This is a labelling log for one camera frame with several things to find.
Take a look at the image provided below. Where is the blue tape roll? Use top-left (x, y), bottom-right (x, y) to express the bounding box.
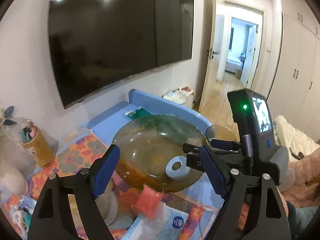
top-left (165, 155), bottom-right (190, 180)

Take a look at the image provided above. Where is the white wardrobe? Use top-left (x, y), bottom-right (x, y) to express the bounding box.
top-left (260, 0), bottom-right (319, 141)

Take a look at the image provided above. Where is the large wall television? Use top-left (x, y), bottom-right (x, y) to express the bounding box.
top-left (48, 0), bottom-right (194, 108)

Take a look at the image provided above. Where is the white ceramic vase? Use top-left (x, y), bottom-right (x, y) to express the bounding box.
top-left (1, 118), bottom-right (35, 196)

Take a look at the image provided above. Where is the wooden door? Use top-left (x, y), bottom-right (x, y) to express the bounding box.
top-left (199, 0), bottom-right (215, 111)

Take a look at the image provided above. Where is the blue sofa bench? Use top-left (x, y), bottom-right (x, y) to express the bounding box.
top-left (56, 89), bottom-right (212, 155)

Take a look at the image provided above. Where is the white side table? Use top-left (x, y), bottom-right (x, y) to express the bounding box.
top-left (163, 86), bottom-right (195, 105)

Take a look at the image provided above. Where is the brown pen holder box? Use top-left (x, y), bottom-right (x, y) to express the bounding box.
top-left (18, 119), bottom-right (55, 168)

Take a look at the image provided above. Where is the pink slime bag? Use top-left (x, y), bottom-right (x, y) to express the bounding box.
top-left (131, 184), bottom-right (164, 220)

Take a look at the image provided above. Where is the person's right hand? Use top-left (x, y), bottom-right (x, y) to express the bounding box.
top-left (238, 190), bottom-right (289, 230)

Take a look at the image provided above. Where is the floral orange tablecloth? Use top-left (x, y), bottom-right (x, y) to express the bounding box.
top-left (0, 133), bottom-right (221, 240)

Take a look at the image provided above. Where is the tissue pack with blue logo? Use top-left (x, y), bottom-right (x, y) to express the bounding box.
top-left (121, 202), bottom-right (189, 240)

